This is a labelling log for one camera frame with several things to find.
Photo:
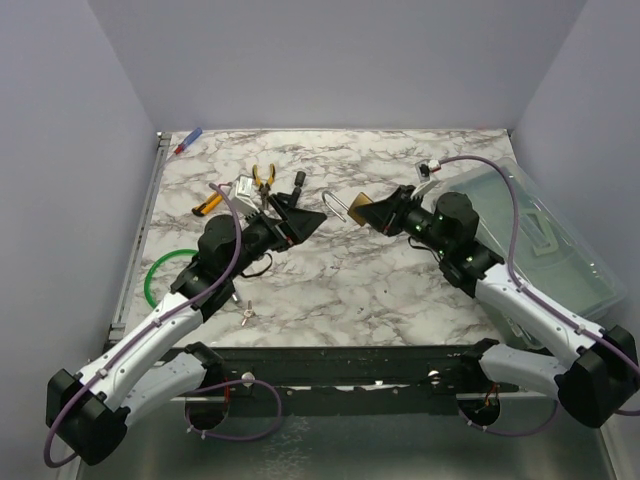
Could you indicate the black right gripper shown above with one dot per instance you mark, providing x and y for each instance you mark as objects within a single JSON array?
[{"x": 388, "y": 213}]

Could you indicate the black T-shaped pipe fitting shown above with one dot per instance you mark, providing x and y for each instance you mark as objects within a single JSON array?
[{"x": 291, "y": 199}]

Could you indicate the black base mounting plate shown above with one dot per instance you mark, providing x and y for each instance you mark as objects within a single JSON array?
[{"x": 337, "y": 381}]

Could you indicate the yellow black utility knife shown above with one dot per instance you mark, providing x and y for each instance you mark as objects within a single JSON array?
[{"x": 207, "y": 206}]

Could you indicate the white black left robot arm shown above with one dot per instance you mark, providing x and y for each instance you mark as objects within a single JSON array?
[{"x": 91, "y": 410}]

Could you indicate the blue red screwdriver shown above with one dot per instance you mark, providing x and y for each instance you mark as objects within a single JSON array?
[{"x": 187, "y": 141}]

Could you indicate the brass padlock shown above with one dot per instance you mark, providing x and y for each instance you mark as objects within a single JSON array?
[{"x": 339, "y": 208}]

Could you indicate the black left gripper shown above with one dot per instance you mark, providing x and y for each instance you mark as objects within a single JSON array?
[{"x": 294, "y": 224}]

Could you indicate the small wing bolt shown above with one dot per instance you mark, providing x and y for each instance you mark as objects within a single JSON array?
[{"x": 248, "y": 313}]

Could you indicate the yellow black pliers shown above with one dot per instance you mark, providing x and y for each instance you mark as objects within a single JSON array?
[{"x": 264, "y": 185}]

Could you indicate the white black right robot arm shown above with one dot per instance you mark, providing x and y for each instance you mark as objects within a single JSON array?
[{"x": 590, "y": 370}]

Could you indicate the aluminium rail frame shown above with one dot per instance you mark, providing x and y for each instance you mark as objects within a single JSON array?
[{"x": 131, "y": 296}]

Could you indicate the clear plastic storage box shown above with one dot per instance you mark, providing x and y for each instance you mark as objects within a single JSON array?
[{"x": 550, "y": 254}]

